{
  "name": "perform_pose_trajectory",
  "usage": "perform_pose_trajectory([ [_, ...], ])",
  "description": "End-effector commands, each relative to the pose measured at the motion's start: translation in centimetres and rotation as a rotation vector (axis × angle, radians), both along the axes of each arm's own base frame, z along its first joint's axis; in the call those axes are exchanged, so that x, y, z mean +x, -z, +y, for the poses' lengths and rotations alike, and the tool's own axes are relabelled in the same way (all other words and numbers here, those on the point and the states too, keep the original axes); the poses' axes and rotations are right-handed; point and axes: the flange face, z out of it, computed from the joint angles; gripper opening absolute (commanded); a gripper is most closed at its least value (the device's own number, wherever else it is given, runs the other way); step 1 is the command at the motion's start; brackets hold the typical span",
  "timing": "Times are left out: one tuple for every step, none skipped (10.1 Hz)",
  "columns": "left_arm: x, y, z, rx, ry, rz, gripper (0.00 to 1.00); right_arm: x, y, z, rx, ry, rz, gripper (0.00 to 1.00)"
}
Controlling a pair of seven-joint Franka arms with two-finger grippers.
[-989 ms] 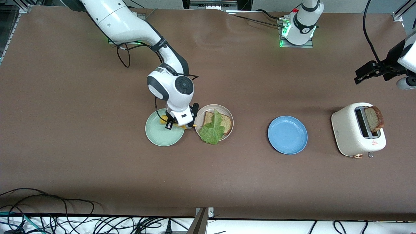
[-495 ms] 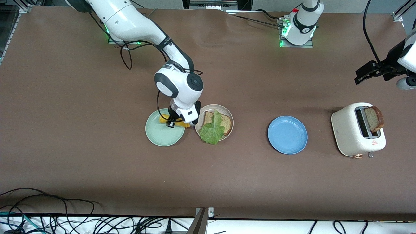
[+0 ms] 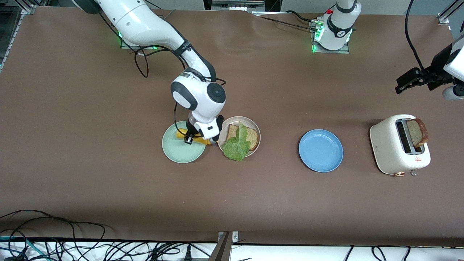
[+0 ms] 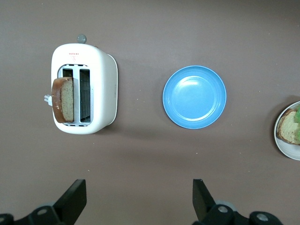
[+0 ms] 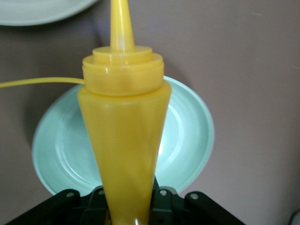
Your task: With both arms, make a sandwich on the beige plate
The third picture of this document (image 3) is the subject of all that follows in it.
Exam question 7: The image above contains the yellow squeeze bottle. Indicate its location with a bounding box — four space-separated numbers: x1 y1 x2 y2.
176 129 211 146

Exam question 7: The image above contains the green lettuce leaf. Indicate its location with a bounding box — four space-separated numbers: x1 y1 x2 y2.
222 123 251 162

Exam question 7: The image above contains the brown bread slice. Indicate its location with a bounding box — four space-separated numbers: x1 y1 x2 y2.
227 124 259 152
406 118 429 148

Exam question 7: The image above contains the mint green plate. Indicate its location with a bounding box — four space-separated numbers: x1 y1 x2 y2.
162 120 207 164

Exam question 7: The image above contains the beige plate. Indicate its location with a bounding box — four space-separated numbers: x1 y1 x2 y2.
217 116 261 159

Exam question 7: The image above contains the blue plate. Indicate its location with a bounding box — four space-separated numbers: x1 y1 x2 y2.
298 129 344 173

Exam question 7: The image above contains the cream white toaster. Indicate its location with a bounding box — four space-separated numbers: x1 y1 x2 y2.
369 114 431 177

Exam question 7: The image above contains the black metal equipment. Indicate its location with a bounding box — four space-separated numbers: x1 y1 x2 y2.
203 0 281 13

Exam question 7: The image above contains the aluminium frame profile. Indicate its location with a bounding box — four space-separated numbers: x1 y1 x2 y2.
437 0 464 25

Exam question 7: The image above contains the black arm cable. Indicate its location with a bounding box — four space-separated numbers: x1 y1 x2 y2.
405 0 427 72
134 45 190 79

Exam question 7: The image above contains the metal stand post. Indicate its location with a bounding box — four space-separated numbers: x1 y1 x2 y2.
208 231 240 261

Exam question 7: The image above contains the black base cable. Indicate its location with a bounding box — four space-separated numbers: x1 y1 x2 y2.
285 10 319 23

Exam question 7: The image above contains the black braided cable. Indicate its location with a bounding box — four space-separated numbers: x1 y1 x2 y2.
253 14 314 32

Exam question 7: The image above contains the black looped cable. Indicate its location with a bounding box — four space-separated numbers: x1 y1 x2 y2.
0 209 106 240

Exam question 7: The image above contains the aluminium frame rail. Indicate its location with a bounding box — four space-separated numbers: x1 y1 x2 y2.
0 4 37 73

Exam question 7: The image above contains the teal cable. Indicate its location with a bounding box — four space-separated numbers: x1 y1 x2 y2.
0 236 41 261

